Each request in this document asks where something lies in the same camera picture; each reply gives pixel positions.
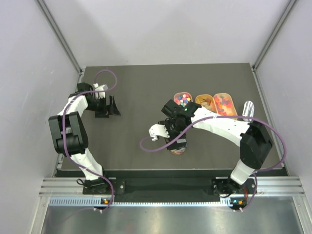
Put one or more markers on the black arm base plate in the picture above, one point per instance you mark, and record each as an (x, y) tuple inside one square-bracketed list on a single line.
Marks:
[(207, 185)]

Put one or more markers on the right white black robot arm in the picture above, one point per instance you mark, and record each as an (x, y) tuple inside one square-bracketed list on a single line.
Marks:
[(253, 139)]

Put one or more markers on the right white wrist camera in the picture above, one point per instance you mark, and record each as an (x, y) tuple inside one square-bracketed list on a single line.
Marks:
[(158, 130)]

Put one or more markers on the pink tray of block candies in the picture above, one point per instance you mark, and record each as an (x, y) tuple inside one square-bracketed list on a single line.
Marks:
[(183, 98)]

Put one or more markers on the clear round plastic jar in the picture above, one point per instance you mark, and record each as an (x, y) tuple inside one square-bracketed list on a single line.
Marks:
[(178, 151)]

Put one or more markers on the yellow tray of popsicle candies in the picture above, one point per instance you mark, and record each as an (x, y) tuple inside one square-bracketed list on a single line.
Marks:
[(207, 101)]

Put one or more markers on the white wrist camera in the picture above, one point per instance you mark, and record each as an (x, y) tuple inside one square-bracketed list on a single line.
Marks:
[(99, 90), (158, 130)]

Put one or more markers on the orange tray of star candies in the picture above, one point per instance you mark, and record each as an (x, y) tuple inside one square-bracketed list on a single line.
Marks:
[(224, 104)]

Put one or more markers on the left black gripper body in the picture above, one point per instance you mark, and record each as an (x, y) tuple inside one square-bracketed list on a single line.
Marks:
[(107, 107)]

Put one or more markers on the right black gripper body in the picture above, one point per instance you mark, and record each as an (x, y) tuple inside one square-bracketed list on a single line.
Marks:
[(174, 128)]

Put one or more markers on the silver metal scoop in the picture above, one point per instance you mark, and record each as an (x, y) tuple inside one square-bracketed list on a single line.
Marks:
[(248, 111)]

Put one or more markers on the slotted cable duct rail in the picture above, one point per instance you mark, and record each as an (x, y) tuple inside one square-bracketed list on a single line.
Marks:
[(102, 202)]

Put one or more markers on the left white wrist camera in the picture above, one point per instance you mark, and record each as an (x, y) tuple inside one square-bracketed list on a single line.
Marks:
[(99, 90)]

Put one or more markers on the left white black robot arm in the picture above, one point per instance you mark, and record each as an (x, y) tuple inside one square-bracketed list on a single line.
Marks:
[(70, 138)]

